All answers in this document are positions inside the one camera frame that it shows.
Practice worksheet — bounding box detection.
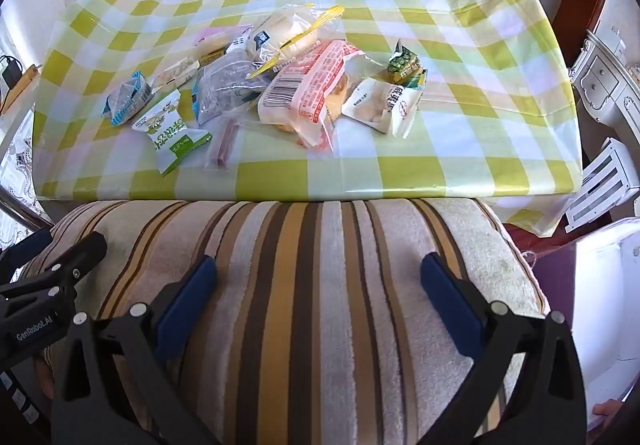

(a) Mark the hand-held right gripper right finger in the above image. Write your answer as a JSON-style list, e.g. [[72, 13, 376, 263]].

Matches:
[[420, 252, 588, 445]]

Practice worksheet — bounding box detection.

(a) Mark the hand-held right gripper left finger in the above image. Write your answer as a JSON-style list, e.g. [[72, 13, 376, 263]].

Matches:
[[50, 255, 221, 445]]

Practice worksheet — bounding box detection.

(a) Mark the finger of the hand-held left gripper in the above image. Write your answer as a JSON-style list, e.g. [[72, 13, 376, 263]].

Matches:
[[0, 232, 108, 306], [0, 227, 53, 278]]

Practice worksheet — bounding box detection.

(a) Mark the clear pink snack packet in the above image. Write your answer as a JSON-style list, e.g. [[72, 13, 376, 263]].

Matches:
[[205, 118, 241, 171]]

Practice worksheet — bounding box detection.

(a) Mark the white purple-trimmed storage box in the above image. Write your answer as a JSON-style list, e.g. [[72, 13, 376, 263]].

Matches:
[[572, 218, 640, 428]]

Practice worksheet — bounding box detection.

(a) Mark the green white snack packet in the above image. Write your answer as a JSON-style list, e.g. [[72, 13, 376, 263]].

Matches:
[[131, 90, 213, 176]]

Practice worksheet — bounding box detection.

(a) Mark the blue white snack packet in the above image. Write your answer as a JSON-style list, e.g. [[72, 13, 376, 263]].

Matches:
[[102, 72, 153, 127]]

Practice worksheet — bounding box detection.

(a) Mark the small white snack packet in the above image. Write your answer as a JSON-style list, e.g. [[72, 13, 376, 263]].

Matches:
[[341, 75, 428, 138]]

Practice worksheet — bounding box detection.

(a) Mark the clear grey snack packet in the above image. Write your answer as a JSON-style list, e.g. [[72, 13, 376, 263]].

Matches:
[[192, 48, 273, 126]]

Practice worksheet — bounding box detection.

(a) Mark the clear pale pastry packet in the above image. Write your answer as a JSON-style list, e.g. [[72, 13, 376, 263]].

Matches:
[[150, 56, 201, 93]]

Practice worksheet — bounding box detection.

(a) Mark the red white bread packet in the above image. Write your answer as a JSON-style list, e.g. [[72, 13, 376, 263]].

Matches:
[[256, 39, 373, 151]]

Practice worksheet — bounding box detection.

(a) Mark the small green snack packet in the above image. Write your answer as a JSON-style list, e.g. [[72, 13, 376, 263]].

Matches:
[[385, 39, 428, 88]]

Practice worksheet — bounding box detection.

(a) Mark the pink packet with dark label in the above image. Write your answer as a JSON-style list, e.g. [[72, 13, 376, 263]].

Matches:
[[194, 22, 273, 63]]

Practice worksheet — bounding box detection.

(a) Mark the yellow round pastry packet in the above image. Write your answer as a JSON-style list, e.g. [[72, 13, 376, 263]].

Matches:
[[247, 2, 346, 78]]

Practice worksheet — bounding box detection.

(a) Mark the black charger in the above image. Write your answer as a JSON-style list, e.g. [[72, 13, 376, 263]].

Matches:
[[0, 55, 23, 88]]

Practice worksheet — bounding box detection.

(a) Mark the white slatted stool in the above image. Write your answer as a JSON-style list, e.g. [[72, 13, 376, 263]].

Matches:
[[565, 138, 640, 233]]

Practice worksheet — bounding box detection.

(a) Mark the white ornate dressing table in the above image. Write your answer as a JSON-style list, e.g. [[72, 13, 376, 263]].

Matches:
[[570, 22, 640, 161]]

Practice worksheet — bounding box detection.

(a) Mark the yellow checked tablecloth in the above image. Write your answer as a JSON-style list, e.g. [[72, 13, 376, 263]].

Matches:
[[32, 0, 583, 233]]

